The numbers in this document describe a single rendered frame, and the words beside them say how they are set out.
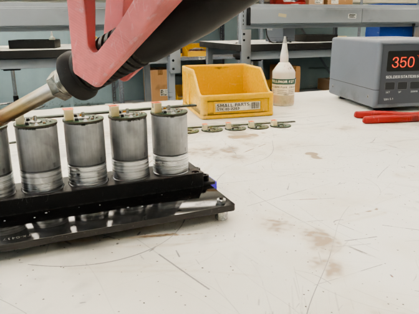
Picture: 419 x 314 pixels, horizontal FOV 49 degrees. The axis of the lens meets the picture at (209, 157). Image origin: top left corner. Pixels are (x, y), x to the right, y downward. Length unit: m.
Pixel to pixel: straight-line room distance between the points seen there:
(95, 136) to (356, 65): 0.49
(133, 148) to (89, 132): 0.03
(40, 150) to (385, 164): 0.28
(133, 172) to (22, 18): 2.25
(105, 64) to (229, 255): 0.12
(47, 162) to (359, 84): 0.50
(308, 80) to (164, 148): 5.29
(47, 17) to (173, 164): 2.25
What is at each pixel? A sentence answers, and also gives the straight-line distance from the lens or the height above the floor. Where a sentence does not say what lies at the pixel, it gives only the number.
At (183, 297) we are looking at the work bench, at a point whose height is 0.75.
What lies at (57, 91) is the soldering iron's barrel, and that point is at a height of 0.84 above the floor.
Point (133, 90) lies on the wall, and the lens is 4.78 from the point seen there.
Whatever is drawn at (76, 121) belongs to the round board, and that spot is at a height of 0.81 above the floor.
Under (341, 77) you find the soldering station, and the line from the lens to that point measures 0.75.
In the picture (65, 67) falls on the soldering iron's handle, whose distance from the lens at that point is 0.23.
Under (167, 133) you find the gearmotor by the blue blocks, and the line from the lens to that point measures 0.30.
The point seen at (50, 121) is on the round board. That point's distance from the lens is 0.29.
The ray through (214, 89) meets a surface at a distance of 0.71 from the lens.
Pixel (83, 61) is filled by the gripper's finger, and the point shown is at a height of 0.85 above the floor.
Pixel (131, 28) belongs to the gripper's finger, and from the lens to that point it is 0.19.
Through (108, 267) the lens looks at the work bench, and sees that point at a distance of 0.24.
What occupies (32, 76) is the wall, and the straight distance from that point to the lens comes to 4.67.
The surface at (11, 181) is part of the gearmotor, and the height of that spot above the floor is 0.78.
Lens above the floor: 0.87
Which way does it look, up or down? 16 degrees down
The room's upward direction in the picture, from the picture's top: 1 degrees counter-clockwise
